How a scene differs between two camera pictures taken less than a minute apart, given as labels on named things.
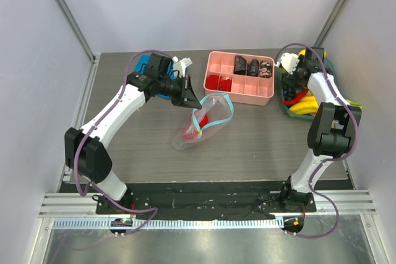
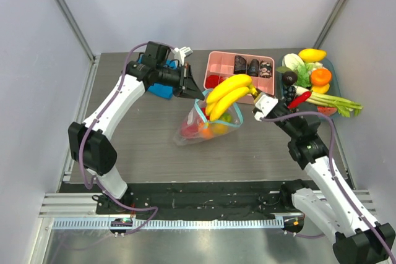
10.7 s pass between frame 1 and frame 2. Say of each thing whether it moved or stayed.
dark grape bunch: stayed
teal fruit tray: stayed
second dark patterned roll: stayed
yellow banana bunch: moved
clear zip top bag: moved
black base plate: stayed
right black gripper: moved
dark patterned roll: stayed
